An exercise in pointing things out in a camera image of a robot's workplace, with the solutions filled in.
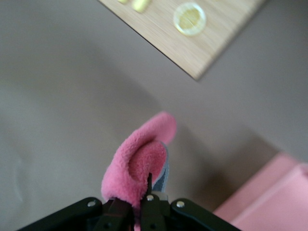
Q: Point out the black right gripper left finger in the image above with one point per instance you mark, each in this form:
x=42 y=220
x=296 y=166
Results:
x=115 y=216

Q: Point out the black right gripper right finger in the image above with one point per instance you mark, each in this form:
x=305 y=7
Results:
x=151 y=216

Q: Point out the pink fluffy cloth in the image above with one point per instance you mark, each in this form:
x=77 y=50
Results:
x=125 y=163

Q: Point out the pink plastic bin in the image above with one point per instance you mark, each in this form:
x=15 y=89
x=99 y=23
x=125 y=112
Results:
x=276 y=197

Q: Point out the wooden cutting board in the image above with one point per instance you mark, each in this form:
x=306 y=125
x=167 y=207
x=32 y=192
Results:
x=192 y=53

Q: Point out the lemon slice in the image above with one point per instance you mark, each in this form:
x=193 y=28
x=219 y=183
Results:
x=190 y=19

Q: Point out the yellow plastic fork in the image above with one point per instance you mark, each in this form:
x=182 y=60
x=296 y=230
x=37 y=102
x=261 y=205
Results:
x=140 y=5

